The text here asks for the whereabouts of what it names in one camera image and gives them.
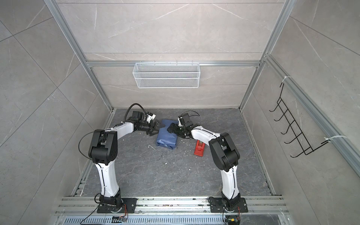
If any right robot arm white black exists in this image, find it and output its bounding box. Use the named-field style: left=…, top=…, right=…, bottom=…
left=167, top=113, right=241, bottom=212

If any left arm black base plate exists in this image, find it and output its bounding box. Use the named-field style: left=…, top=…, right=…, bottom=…
left=97, top=197, right=137, bottom=213

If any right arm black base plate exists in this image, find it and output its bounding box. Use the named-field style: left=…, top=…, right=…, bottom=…
left=208, top=197, right=248, bottom=213

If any white wire mesh basket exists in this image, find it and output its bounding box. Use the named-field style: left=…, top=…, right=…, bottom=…
left=133, top=62, right=201, bottom=89

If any black wire hook rack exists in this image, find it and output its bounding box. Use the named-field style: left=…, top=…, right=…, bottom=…
left=269, top=83, right=330, bottom=158

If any red tape dispenser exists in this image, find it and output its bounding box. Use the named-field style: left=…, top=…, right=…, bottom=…
left=194, top=140, right=206, bottom=157

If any aluminium mounting rail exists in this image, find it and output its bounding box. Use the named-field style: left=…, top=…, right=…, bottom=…
left=51, top=196, right=293, bottom=225

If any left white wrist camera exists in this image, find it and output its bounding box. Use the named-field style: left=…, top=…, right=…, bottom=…
left=146, top=112, right=156, bottom=123

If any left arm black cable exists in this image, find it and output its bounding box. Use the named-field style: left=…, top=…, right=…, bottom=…
left=123, top=103, right=147, bottom=123

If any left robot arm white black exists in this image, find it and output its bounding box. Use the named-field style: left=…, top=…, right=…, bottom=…
left=88, top=111, right=159, bottom=213

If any light blue wrapping paper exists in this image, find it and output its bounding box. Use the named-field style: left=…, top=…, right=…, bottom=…
left=156, top=119, right=178, bottom=150

